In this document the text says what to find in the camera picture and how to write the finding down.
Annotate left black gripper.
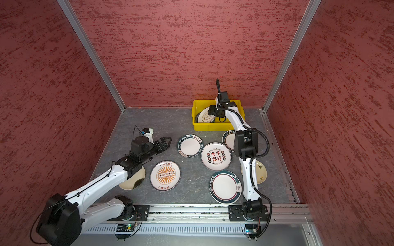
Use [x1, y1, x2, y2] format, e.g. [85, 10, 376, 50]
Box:
[140, 137, 172, 163]

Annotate white plate black cloud emblem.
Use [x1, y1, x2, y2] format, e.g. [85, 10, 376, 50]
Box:
[195, 107, 216, 123]

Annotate cream plate black floral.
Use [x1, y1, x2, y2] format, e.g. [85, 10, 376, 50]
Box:
[119, 167, 146, 190]

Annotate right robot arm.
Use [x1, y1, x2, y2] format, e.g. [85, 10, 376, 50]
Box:
[208, 93, 270, 219]

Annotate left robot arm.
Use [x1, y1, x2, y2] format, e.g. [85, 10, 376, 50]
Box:
[31, 132, 172, 246]

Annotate yellow plastic bin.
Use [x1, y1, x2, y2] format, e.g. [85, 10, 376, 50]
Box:
[191, 100, 234, 131]

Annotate green rim Hao Wei plate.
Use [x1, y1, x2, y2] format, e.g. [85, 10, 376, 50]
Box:
[176, 134, 204, 158]

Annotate orange sunburst plate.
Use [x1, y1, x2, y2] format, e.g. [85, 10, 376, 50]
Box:
[150, 161, 181, 192]

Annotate green red rim plate right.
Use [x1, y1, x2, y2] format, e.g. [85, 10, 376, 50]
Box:
[222, 130, 235, 152]

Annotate green red rim plate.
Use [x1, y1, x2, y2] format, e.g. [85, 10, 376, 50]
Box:
[222, 130, 235, 152]
[209, 170, 242, 205]

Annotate white plate red Chinese characters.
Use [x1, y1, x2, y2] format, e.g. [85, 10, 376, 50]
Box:
[201, 142, 232, 171]

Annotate green red rim plate front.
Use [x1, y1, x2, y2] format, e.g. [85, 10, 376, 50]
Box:
[209, 170, 242, 205]

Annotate cream plate floral right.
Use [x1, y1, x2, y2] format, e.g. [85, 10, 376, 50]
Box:
[255, 161, 267, 184]

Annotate left circuit board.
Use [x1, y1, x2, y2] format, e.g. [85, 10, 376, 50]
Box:
[116, 224, 134, 234]

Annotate circuit board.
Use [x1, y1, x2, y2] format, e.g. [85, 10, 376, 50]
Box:
[244, 224, 261, 235]
[116, 224, 134, 234]

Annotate right circuit board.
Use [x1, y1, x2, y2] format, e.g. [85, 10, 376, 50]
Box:
[244, 224, 261, 235]

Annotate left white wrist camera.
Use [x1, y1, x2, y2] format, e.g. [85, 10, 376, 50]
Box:
[141, 128, 153, 144]

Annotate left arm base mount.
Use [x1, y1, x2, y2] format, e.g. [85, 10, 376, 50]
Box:
[108, 205, 150, 221]

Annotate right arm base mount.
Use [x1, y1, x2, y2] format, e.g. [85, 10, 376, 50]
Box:
[228, 205, 269, 222]

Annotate left aluminium corner post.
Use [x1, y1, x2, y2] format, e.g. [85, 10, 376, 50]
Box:
[57, 0, 127, 113]

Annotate aluminium corner post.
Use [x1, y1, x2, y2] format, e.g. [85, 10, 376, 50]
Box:
[57, 0, 127, 113]
[262, 0, 321, 114]

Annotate aluminium mounting rail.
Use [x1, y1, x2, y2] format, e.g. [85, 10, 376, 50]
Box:
[63, 202, 313, 223]

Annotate right aluminium corner post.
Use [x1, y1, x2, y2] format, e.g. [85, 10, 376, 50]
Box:
[262, 0, 321, 114]

